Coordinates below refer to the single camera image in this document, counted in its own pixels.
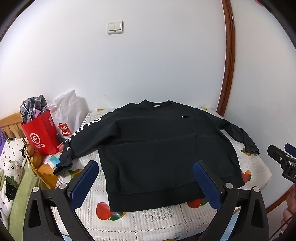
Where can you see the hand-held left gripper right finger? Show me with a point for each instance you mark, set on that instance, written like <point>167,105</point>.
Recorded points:
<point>208,180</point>

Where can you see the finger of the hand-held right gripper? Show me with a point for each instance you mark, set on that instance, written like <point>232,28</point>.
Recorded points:
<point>276,153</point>
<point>290,148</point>

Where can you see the brown wooden door frame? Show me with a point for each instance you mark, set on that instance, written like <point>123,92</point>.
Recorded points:
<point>227,58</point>

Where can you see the white floral cloth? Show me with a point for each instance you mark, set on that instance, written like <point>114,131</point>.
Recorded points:
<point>10,157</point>

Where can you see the wooden headboard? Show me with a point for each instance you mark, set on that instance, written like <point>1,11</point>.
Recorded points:
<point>11,125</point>

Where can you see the red paper bag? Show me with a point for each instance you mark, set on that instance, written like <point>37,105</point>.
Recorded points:
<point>42,134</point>

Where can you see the black sweatshirt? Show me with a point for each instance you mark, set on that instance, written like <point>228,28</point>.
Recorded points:
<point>161,143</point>

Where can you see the wooden bedside table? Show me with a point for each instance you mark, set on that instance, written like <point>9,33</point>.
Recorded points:
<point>47,176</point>

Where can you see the grey plaid cloth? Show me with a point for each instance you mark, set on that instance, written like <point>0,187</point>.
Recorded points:
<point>32,106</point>

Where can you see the person's right hand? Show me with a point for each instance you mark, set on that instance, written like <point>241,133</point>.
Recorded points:
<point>291,208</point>

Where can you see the small pink and teal boxes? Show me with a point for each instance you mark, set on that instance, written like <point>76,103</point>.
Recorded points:
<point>52,160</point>

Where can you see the white plastic bag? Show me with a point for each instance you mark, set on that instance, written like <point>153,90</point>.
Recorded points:
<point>66,109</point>

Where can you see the green blanket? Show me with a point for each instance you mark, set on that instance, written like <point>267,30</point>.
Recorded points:
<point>20,197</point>

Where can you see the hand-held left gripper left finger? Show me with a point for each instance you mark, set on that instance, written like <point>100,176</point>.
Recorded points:
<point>85,177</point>

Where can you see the fruit print bed sheet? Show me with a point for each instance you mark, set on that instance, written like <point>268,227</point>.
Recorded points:
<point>161,220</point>

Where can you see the white wall light switch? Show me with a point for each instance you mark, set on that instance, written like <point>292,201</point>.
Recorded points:
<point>115,27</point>

